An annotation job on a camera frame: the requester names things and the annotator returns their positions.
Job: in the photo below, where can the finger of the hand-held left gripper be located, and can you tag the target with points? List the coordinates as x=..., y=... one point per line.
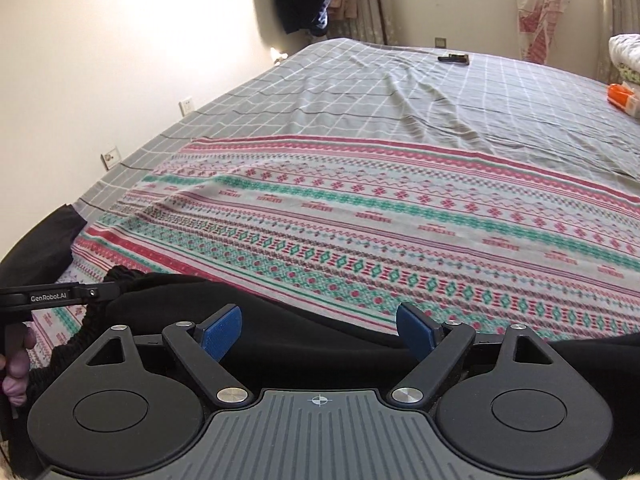
x=105, y=291

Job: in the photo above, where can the person's left hand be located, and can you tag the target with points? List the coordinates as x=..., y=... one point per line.
x=17, y=360

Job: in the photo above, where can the beige patterned curtain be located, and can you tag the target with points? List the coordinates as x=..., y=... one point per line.
x=617, y=5
x=372, y=0

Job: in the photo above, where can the black pants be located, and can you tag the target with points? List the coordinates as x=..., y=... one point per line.
x=300, y=330

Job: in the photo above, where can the dark wall socket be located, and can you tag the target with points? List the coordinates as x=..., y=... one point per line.
x=440, y=42

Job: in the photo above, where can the white wall socket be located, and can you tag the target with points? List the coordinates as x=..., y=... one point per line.
x=187, y=107
x=111, y=158

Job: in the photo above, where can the red green patterned blanket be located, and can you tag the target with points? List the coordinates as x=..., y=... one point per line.
x=375, y=220

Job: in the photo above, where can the black remote control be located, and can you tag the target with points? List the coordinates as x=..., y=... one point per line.
x=453, y=58

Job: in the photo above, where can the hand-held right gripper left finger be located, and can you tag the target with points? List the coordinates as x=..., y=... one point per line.
x=220, y=332

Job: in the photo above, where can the pink and white hanging cloth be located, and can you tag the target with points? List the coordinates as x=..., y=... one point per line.
x=540, y=15

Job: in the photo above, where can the folded white quilt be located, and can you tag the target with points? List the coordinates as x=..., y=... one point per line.
x=627, y=57

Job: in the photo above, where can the grey checked bed sheet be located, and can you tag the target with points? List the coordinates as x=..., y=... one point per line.
x=350, y=90

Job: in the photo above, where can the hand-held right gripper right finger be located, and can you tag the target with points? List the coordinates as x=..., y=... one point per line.
x=415, y=330

